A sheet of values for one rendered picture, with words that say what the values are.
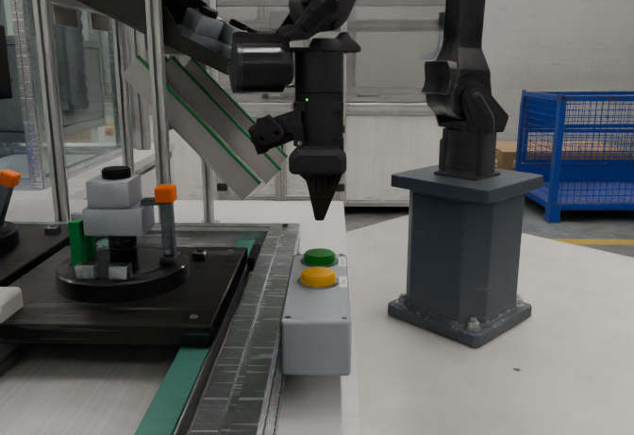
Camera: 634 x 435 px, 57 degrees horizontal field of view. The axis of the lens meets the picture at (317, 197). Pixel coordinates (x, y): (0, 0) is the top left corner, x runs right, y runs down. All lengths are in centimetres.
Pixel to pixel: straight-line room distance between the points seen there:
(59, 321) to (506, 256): 53
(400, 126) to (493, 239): 398
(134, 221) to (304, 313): 20
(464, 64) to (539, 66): 891
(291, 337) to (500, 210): 32
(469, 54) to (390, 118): 395
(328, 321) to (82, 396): 23
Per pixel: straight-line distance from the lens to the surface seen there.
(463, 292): 78
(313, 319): 59
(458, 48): 76
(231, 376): 50
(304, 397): 66
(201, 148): 97
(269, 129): 67
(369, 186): 477
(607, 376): 77
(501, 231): 78
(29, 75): 177
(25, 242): 88
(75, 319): 61
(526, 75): 961
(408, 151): 475
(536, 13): 965
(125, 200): 65
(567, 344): 83
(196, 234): 90
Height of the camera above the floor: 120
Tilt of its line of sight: 13 degrees down
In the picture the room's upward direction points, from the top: straight up
